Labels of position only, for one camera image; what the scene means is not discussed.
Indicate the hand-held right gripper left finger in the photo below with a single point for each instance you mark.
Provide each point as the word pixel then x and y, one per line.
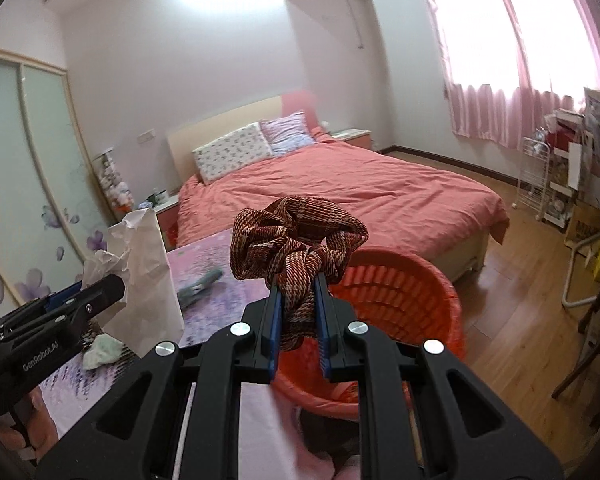
pixel 275 332

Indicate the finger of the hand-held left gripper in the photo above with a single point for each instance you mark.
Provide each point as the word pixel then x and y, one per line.
pixel 105 292
pixel 62 299

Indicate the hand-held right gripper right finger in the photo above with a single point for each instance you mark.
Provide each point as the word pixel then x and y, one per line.
pixel 322 335

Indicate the orange plastic basket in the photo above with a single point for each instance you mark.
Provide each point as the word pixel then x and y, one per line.
pixel 395 292

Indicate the person's left hand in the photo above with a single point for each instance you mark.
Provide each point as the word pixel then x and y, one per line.
pixel 15 440

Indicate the white paper bag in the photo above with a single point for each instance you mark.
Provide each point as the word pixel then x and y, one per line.
pixel 145 280

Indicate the pink printed tablecloth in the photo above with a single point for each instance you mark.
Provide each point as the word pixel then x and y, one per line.
pixel 220 317

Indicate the white-green crumpled tissue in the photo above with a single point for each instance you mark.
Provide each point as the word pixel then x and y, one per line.
pixel 102 352

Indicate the grey crumpled cloth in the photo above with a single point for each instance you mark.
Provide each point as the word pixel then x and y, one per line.
pixel 200 287

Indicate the pink nightstand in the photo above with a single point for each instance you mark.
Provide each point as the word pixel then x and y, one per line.
pixel 165 220
pixel 352 137

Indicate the shelf with plush toys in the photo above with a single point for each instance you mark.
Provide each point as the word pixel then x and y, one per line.
pixel 114 185

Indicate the frosted glass floral wardrobe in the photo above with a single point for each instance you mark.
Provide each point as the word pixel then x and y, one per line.
pixel 35 170

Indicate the bed with coral duvet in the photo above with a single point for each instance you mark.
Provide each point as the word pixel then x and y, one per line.
pixel 380 185

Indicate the white floral pillow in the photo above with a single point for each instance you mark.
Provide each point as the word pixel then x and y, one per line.
pixel 232 152

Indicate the pink checkered pillow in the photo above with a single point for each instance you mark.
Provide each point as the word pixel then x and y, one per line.
pixel 287 132

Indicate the beige and pink headboard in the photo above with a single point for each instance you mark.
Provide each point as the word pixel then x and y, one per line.
pixel 215 122

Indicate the dark wooden chair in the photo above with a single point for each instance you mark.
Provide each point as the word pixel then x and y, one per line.
pixel 587 355

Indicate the cardboard box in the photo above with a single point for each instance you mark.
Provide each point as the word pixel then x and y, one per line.
pixel 585 225

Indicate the cluttered white storage cart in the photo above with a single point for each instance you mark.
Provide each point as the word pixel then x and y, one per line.
pixel 572 160

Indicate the white air conditioner pipe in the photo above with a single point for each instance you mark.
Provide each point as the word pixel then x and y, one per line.
pixel 359 20

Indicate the pink curtain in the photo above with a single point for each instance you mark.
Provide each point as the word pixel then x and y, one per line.
pixel 490 60

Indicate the white wall socket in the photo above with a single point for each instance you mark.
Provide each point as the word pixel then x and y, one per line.
pixel 145 136

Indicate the white metal chair frame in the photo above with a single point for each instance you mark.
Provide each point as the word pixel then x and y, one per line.
pixel 575 280

